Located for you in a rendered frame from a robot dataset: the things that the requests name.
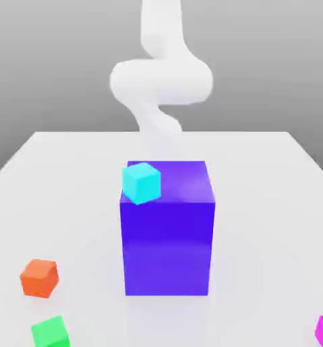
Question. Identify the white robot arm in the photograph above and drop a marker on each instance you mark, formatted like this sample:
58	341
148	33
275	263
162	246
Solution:
161	81

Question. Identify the small cyan cube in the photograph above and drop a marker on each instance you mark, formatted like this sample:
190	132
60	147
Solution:
141	184

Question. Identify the small orange cube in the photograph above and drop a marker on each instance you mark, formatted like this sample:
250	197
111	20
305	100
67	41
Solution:
38	279

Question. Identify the small green cube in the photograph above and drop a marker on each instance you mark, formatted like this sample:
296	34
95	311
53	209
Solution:
49	332

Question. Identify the large purple box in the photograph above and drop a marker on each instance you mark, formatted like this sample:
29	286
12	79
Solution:
167	244

